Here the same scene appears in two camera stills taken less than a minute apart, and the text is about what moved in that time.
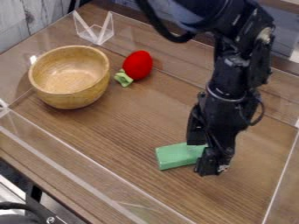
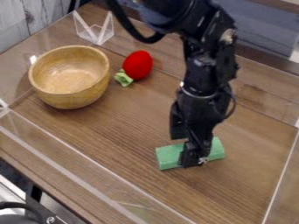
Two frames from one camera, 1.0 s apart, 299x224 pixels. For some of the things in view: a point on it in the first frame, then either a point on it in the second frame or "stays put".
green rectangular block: (179, 155) stays put
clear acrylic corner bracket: (95, 33) stays put
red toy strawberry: (136, 67) stays put
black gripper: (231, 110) -> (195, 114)
